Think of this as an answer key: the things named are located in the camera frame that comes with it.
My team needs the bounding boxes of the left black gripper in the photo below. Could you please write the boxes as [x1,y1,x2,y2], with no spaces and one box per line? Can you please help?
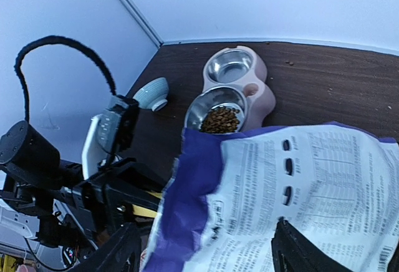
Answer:
[72,158,162,235]

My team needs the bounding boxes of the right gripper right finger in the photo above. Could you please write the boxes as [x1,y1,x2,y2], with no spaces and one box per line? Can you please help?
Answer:
[271,217,350,272]

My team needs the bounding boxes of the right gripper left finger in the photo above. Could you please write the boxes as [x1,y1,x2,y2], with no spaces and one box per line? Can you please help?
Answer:
[74,223,141,272]

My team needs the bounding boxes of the purple puppy food bag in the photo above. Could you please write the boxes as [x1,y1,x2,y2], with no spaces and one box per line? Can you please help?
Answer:
[143,122,398,271]

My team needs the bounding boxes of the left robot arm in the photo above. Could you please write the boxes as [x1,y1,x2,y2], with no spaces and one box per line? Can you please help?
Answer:
[1,121,165,271]

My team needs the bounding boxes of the brown kibble pet food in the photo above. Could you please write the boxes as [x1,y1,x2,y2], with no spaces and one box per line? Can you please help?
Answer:
[200,106,240,134]

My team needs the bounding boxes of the pink double pet feeder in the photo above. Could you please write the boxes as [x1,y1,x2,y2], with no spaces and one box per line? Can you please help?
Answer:
[184,46,276,132]

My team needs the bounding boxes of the light blue ceramic bowl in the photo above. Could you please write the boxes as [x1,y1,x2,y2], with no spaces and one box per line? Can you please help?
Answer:
[133,77,169,112]

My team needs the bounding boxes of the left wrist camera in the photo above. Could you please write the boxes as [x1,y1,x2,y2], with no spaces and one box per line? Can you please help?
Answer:
[82,95,140,180]

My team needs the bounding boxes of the left aluminium frame post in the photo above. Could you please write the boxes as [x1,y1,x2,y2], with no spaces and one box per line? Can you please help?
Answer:
[118,0,163,49]

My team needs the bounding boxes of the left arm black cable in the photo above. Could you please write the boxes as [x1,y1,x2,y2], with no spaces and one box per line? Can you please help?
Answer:
[14,35,118,123]

